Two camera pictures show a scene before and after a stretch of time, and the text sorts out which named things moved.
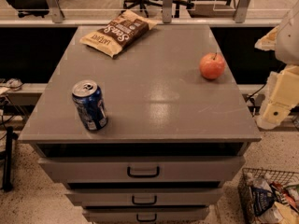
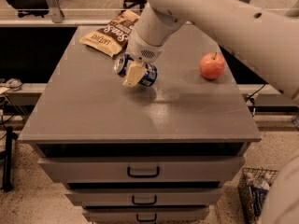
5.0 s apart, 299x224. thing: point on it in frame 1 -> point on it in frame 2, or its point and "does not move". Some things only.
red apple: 212,65 does not move
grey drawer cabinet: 149,135 does not move
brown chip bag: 124,28 does not move
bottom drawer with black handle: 147,216 does not move
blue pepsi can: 90,102 -> 121,66
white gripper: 289,42 -> 141,49
